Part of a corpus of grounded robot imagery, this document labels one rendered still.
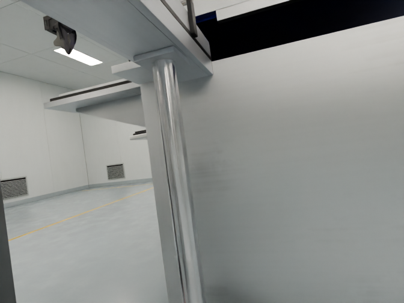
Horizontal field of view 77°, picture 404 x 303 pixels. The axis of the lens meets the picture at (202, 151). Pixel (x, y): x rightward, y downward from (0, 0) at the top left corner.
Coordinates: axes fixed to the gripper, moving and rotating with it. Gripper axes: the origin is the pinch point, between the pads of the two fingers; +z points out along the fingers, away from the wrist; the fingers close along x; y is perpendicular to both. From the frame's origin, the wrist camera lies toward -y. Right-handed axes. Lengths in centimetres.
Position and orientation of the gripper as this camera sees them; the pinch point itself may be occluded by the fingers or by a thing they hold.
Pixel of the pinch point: (69, 50)
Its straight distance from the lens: 119.5
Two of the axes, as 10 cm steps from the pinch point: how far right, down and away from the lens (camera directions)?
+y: -9.5, 1.3, 2.9
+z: 1.3, 9.9, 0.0
